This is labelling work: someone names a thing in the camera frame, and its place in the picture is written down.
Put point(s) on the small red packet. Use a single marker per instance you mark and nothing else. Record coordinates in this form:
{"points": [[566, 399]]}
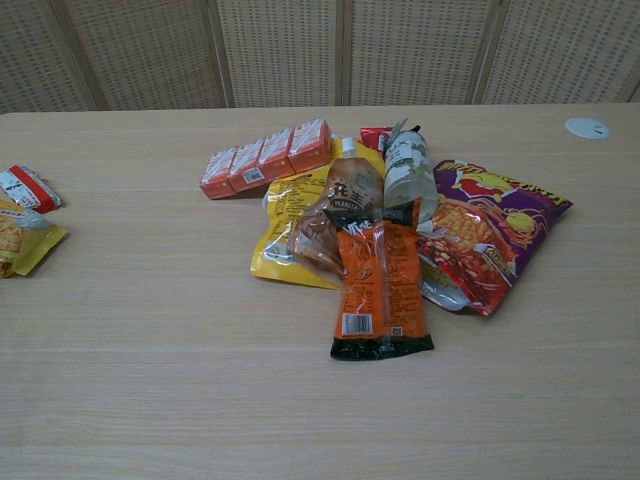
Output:
{"points": [[371, 134]]}

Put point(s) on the yellow spout pouch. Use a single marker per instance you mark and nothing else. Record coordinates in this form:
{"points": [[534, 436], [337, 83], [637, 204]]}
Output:
{"points": [[280, 222]]}

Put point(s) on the red and white snack packet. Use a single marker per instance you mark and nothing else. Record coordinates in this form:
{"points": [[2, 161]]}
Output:
{"points": [[34, 191]]}

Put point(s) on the orange and black snack packet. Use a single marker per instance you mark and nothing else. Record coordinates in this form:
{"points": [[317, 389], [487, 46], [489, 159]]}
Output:
{"points": [[372, 285]]}

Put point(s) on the beige perforated folding screen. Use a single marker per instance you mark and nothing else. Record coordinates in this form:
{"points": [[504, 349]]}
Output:
{"points": [[410, 50]]}

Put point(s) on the clear white green packet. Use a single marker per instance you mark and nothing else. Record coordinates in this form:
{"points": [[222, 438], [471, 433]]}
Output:
{"points": [[405, 170]]}

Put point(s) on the white round table grommet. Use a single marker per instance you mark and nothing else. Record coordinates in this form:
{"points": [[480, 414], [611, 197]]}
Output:
{"points": [[587, 128]]}

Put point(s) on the yellow cracker bag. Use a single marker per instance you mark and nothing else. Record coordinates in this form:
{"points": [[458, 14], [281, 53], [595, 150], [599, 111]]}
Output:
{"points": [[30, 240]]}

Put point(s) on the purple noodle snack bag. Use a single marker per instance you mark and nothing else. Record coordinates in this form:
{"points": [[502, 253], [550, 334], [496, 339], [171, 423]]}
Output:
{"points": [[500, 230]]}

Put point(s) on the orange drink carton pack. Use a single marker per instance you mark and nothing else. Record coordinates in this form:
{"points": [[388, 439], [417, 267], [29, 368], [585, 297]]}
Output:
{"points": [[265, 156]]}

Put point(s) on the brown peanut spout pouch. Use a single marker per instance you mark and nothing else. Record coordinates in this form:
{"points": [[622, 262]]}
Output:
{"points": [[352, 187]]}

